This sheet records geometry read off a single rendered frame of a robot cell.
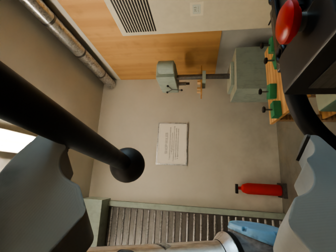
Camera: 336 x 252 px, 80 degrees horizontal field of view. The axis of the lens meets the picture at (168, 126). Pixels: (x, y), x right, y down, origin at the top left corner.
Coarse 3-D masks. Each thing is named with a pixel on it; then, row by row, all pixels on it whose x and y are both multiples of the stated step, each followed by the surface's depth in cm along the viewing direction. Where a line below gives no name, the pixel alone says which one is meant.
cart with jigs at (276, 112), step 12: (264, 60) 140; (276, 72) 148; (276, 84) 147; (276, 96) 147; (312, 96) 111; (264, 108) 141; (276, 108) 139; (276, 120) 150; (288, 120) 156; (324, 120) 151
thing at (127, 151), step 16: (0, 64) 5; (0, 80) 5; (16, 80) 6; (0, 96) 5; (16, 96) 6; (32, 96) 6; (0, 112) 6; (16, 112) 6; (32, 112) 6; (48, 112) 7; (64, 112) 8; (32, 128) 7; (48, 128) 7; (64, 128) 8; (80, 128) 9; (64, 144) 9; (80, 144) 10; (96, 144) 11; (112, 160) 14; (128, 160) 18; (128, 176) 19
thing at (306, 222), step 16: (304, 144) 10; (320, 144) 10; (304, 160) 10; (320, 160) 8; (304, 176) 8; (320, 176) 8; (304, 192) 8; (320, 192) 7; (304, 208) 6; (320, 208) 6; (288, 224) 6; (304, 224) 6; (320, 224) 6; (288, 240) 6; (304, 240) 6; (320, 240) 6
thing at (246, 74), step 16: (240, 48) 219; (256, 48) 216; (160, 64) 215; (240, 64) 215; (256, 64) 212; (160, 80) 235; (176, 80) 243; (240, 80) 211; (256, 80) 209; (240, 96) 232; (256, 96) 229
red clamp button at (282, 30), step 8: (288, 0) 14; (296, 0) 14; (280, 8) 15; (288, 8) 14; (296, 8) 14; (280, 16) 15; (288, 16) 14; (296, 16) 14; (280, 24) 15; (288, 24) 14; (296, 24) 14; (280, 32) 15; (288, 32) 14; (296, 32) 15; (280, 40) 15; (288, 40) 15
